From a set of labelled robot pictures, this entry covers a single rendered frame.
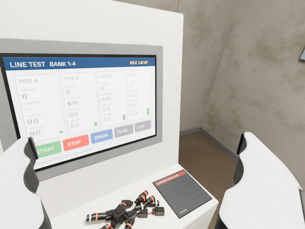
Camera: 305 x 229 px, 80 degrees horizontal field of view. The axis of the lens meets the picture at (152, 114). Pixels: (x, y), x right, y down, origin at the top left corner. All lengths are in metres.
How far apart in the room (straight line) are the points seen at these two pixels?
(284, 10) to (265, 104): 0.94
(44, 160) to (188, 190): 0.49
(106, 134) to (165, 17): 0.42
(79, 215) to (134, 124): 0.32
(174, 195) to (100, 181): 0.26
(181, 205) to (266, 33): 2.08
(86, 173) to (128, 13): 0.49
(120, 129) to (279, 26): 2.07
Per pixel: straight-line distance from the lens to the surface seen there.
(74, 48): 0.52
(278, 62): 2.33
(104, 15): 0.57
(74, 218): 0.66
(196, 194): 0.74
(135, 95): 0.60
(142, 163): 0.71
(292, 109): 2.28
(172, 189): 0.73
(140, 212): 0.63
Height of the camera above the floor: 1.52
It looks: 27 degrees down
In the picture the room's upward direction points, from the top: 9 degrees clockwise
